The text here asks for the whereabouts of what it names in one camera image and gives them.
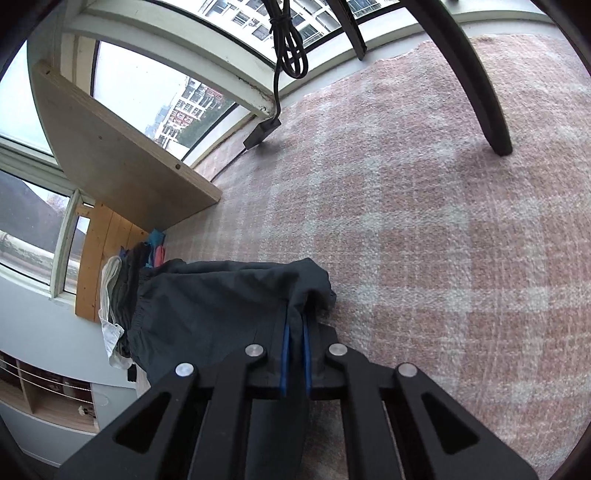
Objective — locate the white window frame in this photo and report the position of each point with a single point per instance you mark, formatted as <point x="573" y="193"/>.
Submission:
<point x="152" y="46"/>

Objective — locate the pine wood board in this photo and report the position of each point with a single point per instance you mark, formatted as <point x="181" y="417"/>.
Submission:
<point x="97" y="267"/>

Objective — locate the grey sweater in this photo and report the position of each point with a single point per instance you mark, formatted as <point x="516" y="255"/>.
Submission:
<point x="124" y="286"/>

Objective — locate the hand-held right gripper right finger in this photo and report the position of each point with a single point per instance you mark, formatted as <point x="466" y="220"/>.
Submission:
<point x="307" y="360"/>

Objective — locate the dark grey pants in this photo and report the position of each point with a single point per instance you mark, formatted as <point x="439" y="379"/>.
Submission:
<point x="207" y="304"/>

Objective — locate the pink plaid blanket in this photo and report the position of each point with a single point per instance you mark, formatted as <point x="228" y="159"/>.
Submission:
<point x="415" y="230"/>

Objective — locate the light oak board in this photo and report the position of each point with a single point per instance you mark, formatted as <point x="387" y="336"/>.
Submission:
<point x="124" y="152"/>

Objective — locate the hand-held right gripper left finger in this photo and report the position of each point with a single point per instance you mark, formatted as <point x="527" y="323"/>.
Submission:
<point x="285" y="360"/>

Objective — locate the black device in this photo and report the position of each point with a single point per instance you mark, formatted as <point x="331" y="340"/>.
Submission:
<point x="131" y="373"/>

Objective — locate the pink garment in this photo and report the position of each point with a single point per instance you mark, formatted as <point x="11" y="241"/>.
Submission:
<point x="160" y="258"/>

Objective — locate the white garment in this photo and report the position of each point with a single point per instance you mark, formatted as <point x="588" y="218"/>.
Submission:
<point x="108" y="295"/>

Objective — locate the wooden shelf unit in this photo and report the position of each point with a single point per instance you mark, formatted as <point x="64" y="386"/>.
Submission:
<point x="41" y="397"/>

